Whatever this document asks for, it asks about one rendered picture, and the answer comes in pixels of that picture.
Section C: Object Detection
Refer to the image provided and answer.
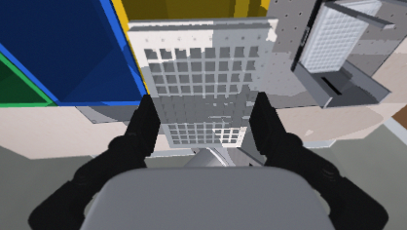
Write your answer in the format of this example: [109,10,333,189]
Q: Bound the green bin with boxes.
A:
[0,52,58,107]

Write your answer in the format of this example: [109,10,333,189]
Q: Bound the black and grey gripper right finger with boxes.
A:
[249,92,389,230]

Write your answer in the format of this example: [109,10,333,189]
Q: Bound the yellow open-top bin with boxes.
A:
[112,0,270,95]

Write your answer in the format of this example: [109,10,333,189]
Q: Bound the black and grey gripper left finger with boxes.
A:
[28,95,161,230]

